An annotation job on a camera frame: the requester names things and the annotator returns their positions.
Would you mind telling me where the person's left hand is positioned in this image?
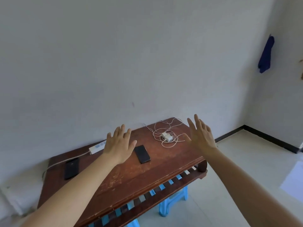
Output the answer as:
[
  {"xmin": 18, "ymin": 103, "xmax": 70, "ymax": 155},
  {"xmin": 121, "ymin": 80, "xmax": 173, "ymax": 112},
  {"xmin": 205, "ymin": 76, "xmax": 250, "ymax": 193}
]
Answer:
[{"xmin": 103, "ymin": 124, "xmax": 137, "ymax": 165}]

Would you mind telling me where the person's right hand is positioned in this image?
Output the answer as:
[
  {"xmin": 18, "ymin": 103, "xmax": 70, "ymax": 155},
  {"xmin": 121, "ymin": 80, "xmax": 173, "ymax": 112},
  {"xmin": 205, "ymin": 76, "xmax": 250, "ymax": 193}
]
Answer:
[{"xmin": 182, "ymin": 114, "xmax": 218, "ymax": 156}]

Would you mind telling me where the person's left forearm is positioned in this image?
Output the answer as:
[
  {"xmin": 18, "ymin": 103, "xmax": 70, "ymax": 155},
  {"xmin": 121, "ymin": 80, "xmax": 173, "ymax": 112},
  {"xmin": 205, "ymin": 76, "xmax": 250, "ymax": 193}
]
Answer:
[{"xmin": 21, "ymin": 152, "xmax": 124, "ymax": 227}]

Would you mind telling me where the person's right forearm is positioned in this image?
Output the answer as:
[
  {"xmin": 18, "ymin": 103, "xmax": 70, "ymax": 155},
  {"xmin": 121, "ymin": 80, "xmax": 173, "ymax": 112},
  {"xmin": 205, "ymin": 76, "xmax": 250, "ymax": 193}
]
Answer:
[{"xmin": 201, "ymin": 146, "xmax": 303, "ymax": 227}]

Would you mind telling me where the black smartphone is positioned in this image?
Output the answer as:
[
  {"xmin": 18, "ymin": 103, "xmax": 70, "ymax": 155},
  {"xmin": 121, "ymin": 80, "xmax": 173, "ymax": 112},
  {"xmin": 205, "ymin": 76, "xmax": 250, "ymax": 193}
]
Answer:
[
  {"xmin": 134, "ymin": 145, "xmax": 151, "ymax": 164},
  {"xmin": 64, "ymin": 157, "xmax": 80, "ymax": 180}
]

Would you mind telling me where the white power strip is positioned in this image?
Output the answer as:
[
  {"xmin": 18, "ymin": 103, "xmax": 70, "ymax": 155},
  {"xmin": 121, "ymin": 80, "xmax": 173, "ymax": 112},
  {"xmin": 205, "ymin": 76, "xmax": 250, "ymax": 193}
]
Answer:
[{"xmin": 89, "ymin": 140, "xmax": 107, "ymax": 155}]

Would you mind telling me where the brown wooden low table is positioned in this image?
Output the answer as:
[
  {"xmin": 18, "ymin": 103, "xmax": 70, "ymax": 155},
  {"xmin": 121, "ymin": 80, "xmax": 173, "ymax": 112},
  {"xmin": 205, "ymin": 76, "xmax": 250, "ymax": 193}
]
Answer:
[{"xmin": 37, "ymin": 117, "xmax": 208, "ymax": 227}]

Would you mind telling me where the blue plastic stool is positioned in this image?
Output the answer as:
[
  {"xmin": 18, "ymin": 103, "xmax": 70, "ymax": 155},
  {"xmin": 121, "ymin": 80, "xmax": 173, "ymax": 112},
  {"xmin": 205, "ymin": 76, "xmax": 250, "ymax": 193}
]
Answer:
[
  {"xmin": 87, "ymin": 201, "xmax": 140, "ymax": 227},
  {"xmin": 158, "ymin": 185, "xmax": 189, "ymax": 217}
]

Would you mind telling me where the dark blue hanging cloth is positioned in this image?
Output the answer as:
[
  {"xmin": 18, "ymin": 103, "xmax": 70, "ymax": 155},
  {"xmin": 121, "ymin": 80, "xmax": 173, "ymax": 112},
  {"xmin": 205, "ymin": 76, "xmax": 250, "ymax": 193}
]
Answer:
[{"xmin": 258, "ymin": 35, "xmax": 275, "ymax": 74}]

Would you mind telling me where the white charging cable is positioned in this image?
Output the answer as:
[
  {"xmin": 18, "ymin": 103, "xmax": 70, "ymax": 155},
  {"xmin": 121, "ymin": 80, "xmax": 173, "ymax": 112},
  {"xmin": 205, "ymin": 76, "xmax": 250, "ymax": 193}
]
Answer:
[
  {"xmin": 154, "ymin": 118, "xmax": 184, "ymax": 140},
  {"xmin": 143, "ymin": 123, "xmax": 186, "ymax": 148}
]

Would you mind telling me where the white power strip cord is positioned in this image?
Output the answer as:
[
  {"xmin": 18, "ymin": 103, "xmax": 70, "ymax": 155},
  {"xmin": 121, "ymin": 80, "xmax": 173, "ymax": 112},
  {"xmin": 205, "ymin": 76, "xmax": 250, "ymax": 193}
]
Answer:
[{"xmin": 42, "ymin": 152, "xmax": 91, "ymax": 180}]

